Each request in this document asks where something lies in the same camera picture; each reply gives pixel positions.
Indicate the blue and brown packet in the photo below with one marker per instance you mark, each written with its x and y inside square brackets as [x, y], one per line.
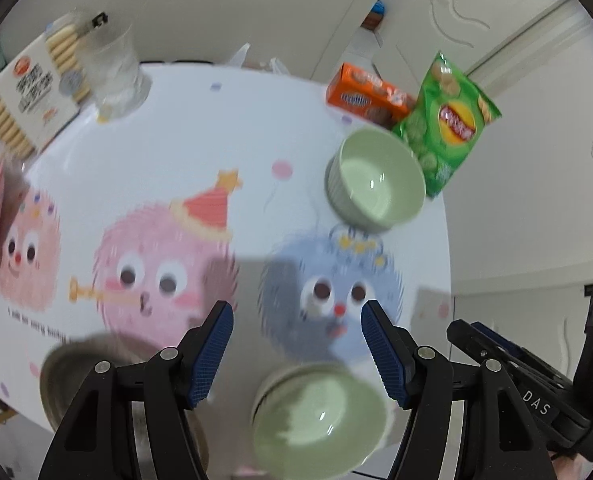
[375, 15]

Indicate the white plastic bag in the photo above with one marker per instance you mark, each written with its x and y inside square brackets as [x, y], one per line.
[256, 60]

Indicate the biscuit pack with white label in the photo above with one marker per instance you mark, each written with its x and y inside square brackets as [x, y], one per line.
[31, 90]

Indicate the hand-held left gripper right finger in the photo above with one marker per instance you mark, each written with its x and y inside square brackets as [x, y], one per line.
[384, 355]

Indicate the printed cartoon tablecloth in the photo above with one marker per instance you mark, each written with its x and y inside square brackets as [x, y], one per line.
[176, 150]

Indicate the clear glass cup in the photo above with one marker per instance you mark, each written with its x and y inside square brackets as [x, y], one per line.
[114, 67]

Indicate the orange biscuit box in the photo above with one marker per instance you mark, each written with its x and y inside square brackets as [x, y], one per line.
[366, 92]

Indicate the green chips bag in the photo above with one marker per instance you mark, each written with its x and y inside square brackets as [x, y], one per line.
[446, 120]

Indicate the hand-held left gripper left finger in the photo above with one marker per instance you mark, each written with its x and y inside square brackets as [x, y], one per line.
[211, 355]

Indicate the large steel bowl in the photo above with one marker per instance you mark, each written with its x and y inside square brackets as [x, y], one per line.
[62, 362]

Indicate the green ribbed bowl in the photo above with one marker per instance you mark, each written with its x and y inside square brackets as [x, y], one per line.
[316, 425]
[376, 180]

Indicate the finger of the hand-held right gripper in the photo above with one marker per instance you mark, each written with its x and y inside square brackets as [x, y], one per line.
[501, 341]
[476, 345]

